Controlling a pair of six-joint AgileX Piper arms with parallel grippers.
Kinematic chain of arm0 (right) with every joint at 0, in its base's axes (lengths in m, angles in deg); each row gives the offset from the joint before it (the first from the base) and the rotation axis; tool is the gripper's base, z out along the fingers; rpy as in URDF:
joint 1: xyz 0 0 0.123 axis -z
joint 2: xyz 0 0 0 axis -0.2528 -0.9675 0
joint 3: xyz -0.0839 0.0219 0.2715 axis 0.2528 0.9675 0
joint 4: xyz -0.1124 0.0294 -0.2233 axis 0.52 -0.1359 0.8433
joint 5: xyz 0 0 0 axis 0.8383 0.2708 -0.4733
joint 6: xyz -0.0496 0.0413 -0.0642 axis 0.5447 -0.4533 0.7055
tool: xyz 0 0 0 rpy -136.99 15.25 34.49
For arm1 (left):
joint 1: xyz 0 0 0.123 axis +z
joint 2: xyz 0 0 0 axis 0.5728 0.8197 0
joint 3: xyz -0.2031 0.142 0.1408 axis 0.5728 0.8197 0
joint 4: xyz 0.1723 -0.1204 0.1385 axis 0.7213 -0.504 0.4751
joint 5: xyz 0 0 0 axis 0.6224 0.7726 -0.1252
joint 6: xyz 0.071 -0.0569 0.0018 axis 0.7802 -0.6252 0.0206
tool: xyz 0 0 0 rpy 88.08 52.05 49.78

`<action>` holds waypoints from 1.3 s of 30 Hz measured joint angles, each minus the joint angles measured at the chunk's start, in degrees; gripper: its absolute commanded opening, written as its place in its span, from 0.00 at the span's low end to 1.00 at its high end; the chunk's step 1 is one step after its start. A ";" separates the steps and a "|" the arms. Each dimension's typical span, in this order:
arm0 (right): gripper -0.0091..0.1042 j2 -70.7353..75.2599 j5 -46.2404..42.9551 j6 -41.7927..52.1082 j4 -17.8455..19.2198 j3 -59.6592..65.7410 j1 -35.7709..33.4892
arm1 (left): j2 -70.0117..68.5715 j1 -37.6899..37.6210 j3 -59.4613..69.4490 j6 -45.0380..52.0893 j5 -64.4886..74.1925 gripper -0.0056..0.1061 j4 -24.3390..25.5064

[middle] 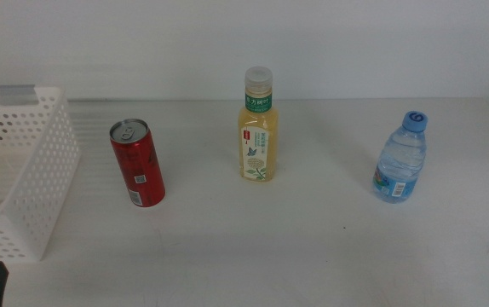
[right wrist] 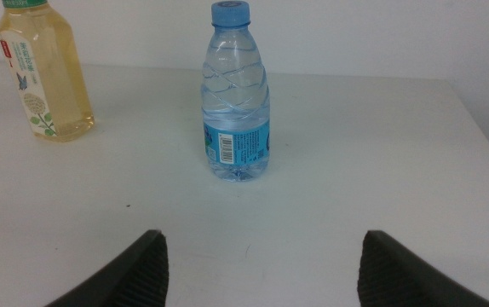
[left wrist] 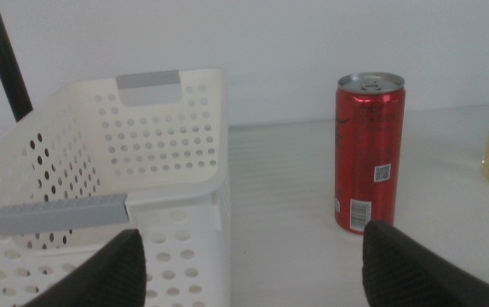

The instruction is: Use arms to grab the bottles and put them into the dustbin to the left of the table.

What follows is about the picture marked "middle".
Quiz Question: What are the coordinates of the clear water bottle blue cap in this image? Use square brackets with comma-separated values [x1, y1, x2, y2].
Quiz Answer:
[371, 110, 429, 205]

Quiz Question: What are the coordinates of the red soda can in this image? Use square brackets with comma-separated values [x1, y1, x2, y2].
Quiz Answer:
[108, 118, 167, 209]

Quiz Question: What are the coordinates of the yellow tea bottle green label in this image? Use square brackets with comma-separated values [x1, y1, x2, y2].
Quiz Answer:
[238, 66, 279, 182]

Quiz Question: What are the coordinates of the white perforated plastic basket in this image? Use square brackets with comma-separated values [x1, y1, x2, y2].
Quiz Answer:
[0, 84, 82, 262]

